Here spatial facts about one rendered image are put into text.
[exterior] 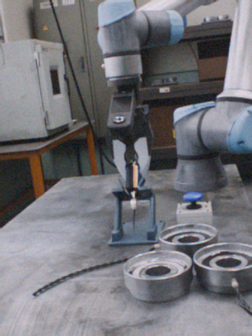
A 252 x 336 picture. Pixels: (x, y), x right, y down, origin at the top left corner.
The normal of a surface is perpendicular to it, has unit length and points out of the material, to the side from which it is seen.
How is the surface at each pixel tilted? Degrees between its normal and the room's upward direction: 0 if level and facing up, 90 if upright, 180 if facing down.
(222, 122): 71
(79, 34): 90
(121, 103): 32
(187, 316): 0
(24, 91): 90
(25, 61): 90
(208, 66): 82
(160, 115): 99
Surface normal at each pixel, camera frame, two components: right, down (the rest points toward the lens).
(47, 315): -0.11, -0.97
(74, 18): -0.17, 0.22
